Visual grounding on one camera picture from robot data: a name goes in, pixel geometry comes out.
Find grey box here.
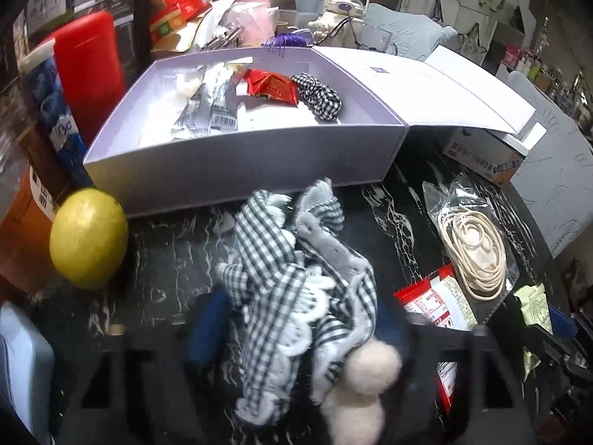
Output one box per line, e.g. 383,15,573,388
271,0,325,29

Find white and orange mask box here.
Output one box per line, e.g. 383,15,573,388
442,127,527,187

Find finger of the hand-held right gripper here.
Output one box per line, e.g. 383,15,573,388
548,305,580,340
528,325,575,382

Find silver foil packet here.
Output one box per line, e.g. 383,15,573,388
169,61,240,140

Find bag of white cord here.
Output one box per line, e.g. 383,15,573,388
422,173,520,326

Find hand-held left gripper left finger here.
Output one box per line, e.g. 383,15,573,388
60,289,237,445

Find dark checkered scrunchie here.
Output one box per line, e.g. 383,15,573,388
290,72,344,124

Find chair with leaf-pattern cover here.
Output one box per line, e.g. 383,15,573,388
507,71,593,259
361,2,460,62

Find white figurine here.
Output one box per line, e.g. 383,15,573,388
308,11,353,48

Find red and white snack packet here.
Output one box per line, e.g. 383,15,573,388
392,263,478,416

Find pink cup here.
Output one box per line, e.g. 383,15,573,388
221,0,279,46

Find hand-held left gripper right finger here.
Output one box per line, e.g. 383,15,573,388
384,313,534,445

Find yellow lemon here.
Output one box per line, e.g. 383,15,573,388
49,188,130,291

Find glass cup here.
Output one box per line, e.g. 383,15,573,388
356,23,395,55

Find white bottle with handle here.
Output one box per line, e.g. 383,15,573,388
322,0,370,27

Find blue tablet tube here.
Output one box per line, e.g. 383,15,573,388
20,50,92,192

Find lilac gift box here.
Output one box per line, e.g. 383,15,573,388
82,45,537,220

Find green and orange packet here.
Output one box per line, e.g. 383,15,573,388
152,9,187,41

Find row of bottles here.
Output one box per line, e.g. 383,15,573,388
503,42,593,103

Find red canister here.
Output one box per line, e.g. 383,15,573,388
53,11,127,150

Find purple tassel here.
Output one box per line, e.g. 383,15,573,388
261,27,314,59

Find light blue box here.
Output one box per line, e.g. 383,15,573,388
0,300,56,445

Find small white box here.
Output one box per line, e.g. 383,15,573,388
502,122,548,150

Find gingham cloth with pompoms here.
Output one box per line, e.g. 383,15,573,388
214,177,404,445

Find light green sachet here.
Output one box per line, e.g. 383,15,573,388
513,284,553,382

